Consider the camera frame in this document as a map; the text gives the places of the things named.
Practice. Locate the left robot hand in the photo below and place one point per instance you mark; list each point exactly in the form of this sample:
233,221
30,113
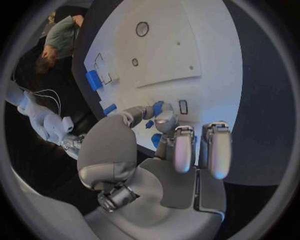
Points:
152,187

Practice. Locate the white task board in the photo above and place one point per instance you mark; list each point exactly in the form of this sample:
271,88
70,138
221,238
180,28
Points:
164,56

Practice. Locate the large blue cylinder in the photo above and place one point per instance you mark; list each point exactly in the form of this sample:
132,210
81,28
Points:
93,80

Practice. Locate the blue rounded plug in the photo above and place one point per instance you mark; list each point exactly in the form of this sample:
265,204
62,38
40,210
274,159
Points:
109,109

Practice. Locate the person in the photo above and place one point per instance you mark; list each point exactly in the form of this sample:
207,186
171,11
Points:
61,35

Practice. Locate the blue block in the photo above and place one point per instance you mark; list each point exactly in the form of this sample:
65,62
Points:
158,108

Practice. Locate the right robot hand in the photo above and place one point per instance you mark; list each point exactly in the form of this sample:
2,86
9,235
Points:
73,143

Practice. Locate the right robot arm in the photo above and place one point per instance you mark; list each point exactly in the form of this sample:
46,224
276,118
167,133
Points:
37,116

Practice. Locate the short blue peg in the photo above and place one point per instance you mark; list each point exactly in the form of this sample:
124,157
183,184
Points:
149,124

